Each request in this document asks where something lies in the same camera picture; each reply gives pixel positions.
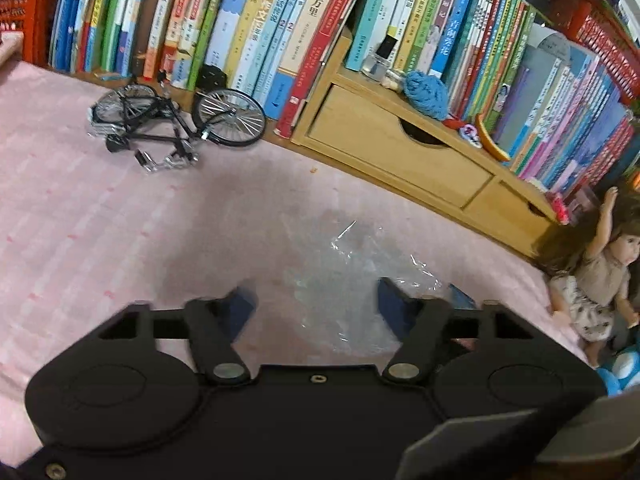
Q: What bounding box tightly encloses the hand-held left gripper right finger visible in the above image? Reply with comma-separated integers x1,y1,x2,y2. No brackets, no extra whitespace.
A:
377,278,533,383

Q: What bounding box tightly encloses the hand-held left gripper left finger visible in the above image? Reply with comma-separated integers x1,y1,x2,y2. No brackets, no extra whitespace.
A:
100,287,258,387

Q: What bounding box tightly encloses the clear plastic bag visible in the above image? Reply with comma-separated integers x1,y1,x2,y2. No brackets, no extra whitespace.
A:
282,217,452,357

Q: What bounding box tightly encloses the long row of paperback books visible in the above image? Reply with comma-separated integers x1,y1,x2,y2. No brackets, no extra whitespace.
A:
345,0,640,213

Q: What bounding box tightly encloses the row of tall children's books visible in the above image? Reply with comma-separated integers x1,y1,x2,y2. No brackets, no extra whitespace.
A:
50,0,372,139

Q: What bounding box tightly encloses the small blue item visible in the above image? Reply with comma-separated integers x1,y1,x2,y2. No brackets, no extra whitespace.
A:
447,284,476,311

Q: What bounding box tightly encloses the wooden drawer organizer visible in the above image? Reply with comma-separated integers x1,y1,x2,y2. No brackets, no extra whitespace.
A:
290,25,564,262

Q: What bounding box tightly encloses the pink crochet flower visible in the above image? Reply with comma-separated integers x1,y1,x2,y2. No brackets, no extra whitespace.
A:
547,190,571,226

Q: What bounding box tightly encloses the orange banana-shaped toy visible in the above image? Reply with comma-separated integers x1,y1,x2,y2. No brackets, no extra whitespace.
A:
472,112,512,164

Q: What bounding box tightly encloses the red knot ornament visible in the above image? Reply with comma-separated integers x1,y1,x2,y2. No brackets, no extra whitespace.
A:
442,115,484,149

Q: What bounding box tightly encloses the black toy bicycle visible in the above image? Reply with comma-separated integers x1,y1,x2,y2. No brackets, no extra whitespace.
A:
89,81,268,174

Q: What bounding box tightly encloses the brown-haired doll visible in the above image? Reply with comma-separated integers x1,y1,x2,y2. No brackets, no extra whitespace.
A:
537,186,640,367

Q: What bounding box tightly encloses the blue yarn ball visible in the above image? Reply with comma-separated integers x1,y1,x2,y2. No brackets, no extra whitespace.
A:
402,70,451,121

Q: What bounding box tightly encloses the blue plush toy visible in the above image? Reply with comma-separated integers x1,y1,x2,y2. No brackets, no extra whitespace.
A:
595,344,640,397

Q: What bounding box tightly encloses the clear nail polish bottle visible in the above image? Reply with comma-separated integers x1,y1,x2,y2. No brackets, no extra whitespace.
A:
360,35,399,84

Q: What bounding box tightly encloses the red plastic basket right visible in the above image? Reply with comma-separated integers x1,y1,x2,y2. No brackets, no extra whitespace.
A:
550,0,640,107

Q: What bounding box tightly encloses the red plastic crate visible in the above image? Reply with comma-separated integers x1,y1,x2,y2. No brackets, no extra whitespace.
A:
0,0,67,63

